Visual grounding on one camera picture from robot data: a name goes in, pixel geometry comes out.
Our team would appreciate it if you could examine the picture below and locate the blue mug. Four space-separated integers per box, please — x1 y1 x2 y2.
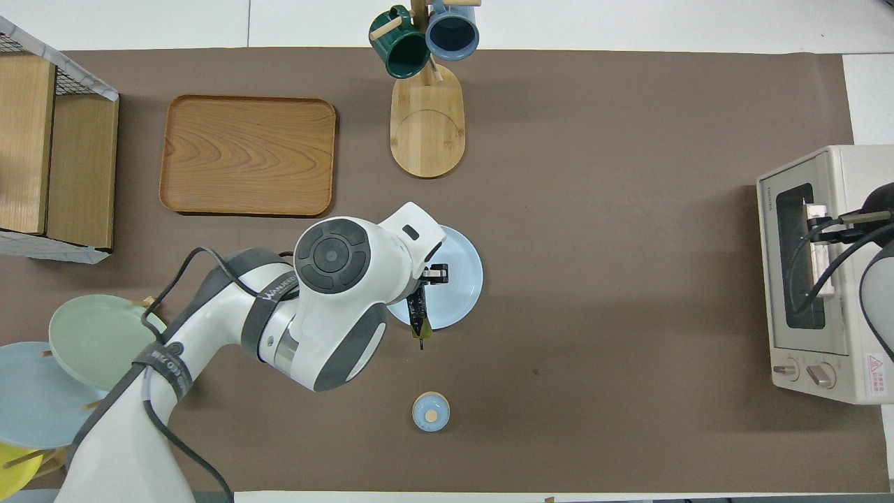
425 0 481 61

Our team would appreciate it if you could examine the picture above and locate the yellow plate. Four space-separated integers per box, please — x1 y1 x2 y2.
0 442 44 498

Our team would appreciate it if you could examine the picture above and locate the brown table mat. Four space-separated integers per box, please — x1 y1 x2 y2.
0 48 891 493

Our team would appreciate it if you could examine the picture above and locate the wooden mug tree stand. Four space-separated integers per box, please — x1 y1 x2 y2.
370 0 483 180

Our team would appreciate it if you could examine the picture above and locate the wooden plate rack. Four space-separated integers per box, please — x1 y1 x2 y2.
14 297 159 479

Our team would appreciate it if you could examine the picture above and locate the wooden serving tray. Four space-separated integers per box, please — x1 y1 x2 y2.
159 95 337 217

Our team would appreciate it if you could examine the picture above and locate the dark green mug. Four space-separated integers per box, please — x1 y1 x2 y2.
369 6 432 80

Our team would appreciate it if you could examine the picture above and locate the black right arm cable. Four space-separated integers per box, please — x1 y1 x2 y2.
788 213 894 316

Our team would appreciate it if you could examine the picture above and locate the beige toaster oven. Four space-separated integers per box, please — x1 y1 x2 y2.
756 145 894 404

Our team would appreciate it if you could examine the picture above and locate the pale green plate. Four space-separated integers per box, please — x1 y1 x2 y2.
49 294 168 392

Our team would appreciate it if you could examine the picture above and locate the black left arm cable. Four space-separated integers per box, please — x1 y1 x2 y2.
140 247 301 503

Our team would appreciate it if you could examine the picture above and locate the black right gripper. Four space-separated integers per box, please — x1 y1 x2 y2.
808 210 878 245

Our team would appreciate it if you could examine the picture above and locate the large light blue plate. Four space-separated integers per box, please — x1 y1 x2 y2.
0 342 112 449

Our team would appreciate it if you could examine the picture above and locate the dark purple eggplant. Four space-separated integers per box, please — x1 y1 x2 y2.
406 286 434 350

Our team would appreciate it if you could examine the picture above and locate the toaster oven glass door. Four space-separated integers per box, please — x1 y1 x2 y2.
758 155 851 356

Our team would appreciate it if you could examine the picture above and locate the small light blue plate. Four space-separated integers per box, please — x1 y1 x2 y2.
386 225 484 330

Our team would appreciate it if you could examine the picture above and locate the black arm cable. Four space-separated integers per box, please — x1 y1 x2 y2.
140 247 301 503
788 213 894 316

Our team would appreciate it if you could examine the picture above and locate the wooden wire-top shelf box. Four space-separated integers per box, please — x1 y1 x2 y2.
0 15 121 265

